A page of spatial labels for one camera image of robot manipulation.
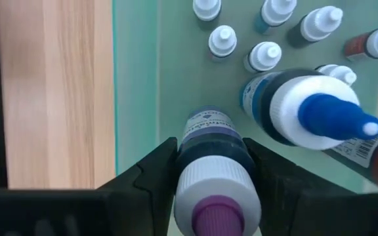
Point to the translucent teal plastic bin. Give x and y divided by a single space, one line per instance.
189 82

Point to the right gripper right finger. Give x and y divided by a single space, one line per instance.
281 183

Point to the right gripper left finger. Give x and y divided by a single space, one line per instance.
157 177

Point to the large purple food coloring bottle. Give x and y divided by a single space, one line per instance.
215 177

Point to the large blue food coloring bottle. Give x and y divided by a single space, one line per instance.
290 108

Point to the small dropper bottle green label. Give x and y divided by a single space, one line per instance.
320 23

